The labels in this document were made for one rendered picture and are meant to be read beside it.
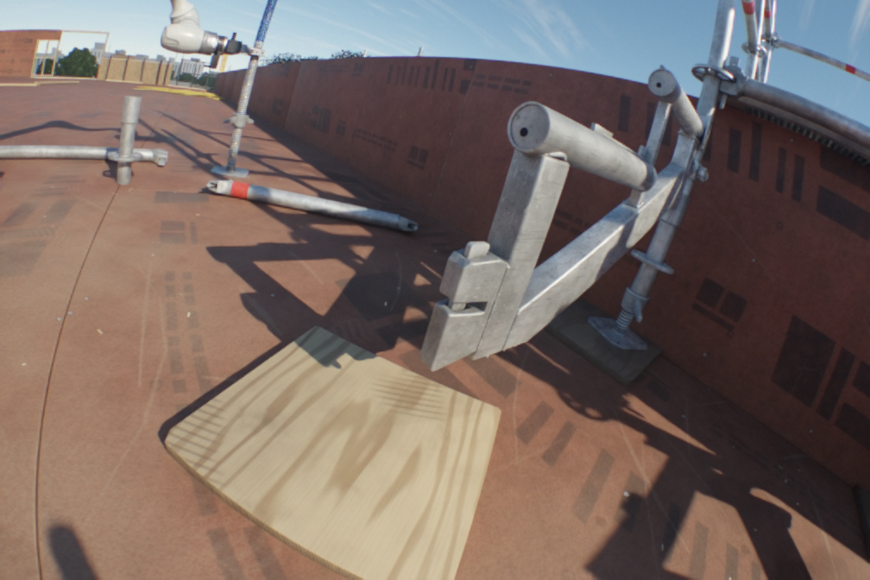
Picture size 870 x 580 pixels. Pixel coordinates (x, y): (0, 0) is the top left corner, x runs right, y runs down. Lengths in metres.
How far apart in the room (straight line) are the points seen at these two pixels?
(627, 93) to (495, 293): 0.92
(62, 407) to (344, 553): 0.34
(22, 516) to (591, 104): 1.43
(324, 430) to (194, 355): 0.21
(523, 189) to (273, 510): 0.37
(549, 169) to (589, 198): 0.80
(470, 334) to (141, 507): 0.37
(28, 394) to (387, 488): 0.43
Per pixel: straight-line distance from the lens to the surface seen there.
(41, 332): 0.62
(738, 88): 0.99
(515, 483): 0.48
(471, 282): 0.34
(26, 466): 0.46
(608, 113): 1.19
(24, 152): 1.69
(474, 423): 0.49
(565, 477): 0.52
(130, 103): 1.22
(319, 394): 0.46
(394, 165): 1.86
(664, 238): 0.93
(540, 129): 0.33
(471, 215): 1.42
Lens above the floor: 0.34
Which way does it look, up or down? 18 degrees down
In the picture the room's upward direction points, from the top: 18 degrees clockwise
